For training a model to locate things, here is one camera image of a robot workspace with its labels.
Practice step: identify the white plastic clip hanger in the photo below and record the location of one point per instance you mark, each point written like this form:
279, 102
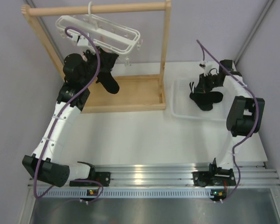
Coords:
119, 39

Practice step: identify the white plastic basket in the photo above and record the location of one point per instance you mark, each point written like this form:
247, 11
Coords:
188, 104

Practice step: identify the aluminium mounting rail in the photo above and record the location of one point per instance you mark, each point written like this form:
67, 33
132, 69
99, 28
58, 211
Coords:
180, 181

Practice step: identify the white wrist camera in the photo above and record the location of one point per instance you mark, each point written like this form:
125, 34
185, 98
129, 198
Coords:
206, 66
80, 41

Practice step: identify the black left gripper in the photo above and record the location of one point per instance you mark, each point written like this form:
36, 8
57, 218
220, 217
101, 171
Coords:
107, 59

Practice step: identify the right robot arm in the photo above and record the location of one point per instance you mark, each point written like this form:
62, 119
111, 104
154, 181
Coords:
243, 120

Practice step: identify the black striped sock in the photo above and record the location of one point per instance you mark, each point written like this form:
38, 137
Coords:
108, 82

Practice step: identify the wooden drying rack frame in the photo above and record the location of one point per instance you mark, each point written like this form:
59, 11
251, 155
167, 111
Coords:
136, 93

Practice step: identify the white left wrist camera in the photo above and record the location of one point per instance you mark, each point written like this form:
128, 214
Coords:
80, 41

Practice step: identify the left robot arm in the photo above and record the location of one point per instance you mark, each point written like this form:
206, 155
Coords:
44, 163

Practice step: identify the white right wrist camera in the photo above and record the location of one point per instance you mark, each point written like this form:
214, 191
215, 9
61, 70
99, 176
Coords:
206, 66

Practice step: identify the pink sock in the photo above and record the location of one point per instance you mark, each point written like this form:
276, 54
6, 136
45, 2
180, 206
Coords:
102, 39

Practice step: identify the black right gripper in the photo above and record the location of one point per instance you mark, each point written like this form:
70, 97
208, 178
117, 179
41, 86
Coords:
201, 87

